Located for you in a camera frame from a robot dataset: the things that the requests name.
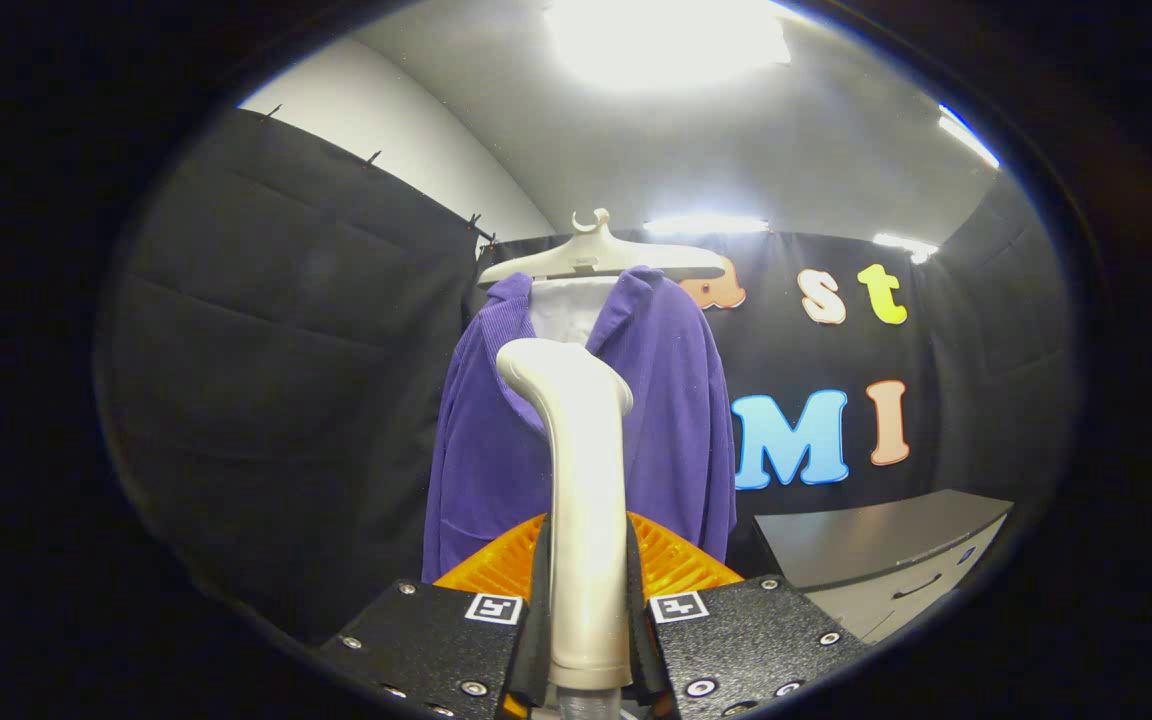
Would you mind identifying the white garment steamer head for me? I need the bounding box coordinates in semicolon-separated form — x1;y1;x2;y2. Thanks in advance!
495;338;635;691

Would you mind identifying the purple jacket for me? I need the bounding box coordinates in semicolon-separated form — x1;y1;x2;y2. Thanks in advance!
422;265;739;585

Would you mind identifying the long ceiling light strip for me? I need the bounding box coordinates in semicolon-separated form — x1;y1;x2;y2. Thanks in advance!
644;213;770;237

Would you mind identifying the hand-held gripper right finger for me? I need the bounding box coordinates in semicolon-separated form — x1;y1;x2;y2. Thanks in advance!
624;511;872;720

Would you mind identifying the double ceiling light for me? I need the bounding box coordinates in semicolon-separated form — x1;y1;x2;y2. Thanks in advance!
938;103;1002;171

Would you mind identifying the white padded ironing form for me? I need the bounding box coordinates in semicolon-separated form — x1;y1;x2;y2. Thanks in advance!
528;276;622;349

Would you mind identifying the large square ceiling light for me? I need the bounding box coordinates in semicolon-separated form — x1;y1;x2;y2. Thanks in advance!
546;0;792;91

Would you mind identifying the small ceiling light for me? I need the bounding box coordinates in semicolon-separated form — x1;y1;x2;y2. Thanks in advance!
873;233;939;265

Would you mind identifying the grey cabinet with dark top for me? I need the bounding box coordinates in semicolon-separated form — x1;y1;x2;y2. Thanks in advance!
753;488;1015;646

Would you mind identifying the white clothes hanger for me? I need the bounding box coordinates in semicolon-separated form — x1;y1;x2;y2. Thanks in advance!
476;207;729;287

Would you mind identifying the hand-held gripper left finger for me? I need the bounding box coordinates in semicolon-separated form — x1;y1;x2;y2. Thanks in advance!
319;513;553;720

